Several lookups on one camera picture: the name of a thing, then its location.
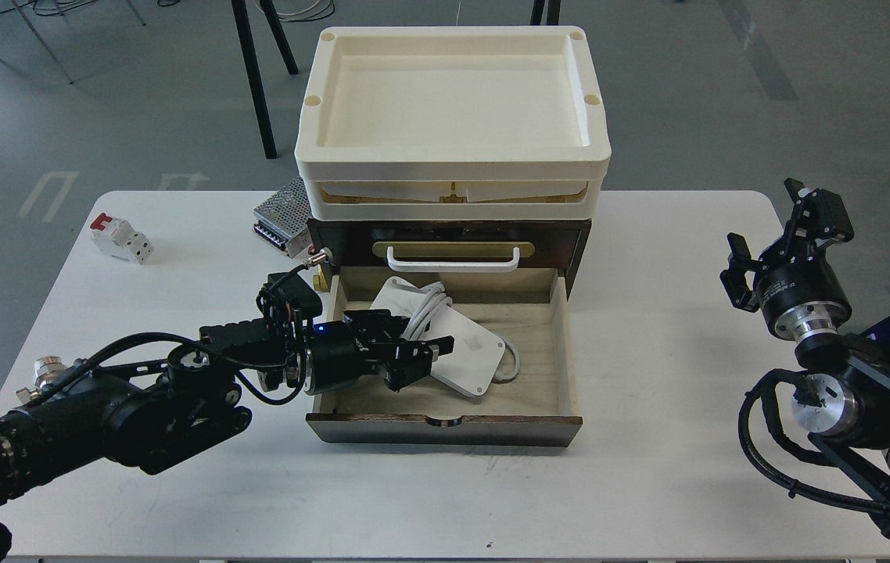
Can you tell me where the white drawer handle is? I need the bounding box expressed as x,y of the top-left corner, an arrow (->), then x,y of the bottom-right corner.
386,246 -> 521,274

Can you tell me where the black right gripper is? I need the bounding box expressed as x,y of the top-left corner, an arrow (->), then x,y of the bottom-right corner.
720,178 -> 855,341

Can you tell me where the black stand leg right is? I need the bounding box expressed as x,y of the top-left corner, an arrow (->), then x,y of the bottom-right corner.
529,0 -> 561,26

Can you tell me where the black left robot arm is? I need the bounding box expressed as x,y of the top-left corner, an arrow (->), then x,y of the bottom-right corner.
0,267 -> 454,562

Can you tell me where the open wooden drawer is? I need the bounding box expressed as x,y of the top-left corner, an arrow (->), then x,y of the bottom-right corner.
306,267 -> 583,446

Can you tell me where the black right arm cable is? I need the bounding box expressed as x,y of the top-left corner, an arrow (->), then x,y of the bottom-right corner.
739,368 -> 890,523

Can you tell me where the metal mesh power supply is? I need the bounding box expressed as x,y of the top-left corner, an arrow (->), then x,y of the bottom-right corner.
253,176 -> 312,259

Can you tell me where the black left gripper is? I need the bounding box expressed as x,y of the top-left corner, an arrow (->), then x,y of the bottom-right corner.
306,309 -> 455,396

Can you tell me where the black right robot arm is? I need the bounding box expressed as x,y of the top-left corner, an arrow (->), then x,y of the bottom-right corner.
720,178 -> 890,540

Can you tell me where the cream plastic stacked tray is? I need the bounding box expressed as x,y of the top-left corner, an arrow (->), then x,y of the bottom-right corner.
295,26 -> 611,221

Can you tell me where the brass fitting beside cabinet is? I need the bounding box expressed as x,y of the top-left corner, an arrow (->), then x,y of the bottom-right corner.
312,271 -> 333,293

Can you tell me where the white charger with cable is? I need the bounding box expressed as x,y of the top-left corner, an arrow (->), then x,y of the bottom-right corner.
370,277 -> 522,398

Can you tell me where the white red circuit breaker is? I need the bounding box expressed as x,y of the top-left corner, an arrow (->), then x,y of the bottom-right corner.
90,213 -> 154,264

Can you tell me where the black table leg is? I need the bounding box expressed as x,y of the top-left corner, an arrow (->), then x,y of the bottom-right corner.
230,1 -> 300,160

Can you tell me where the metal valve white cap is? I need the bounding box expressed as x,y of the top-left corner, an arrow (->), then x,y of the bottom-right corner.
16,356 -> 67,405

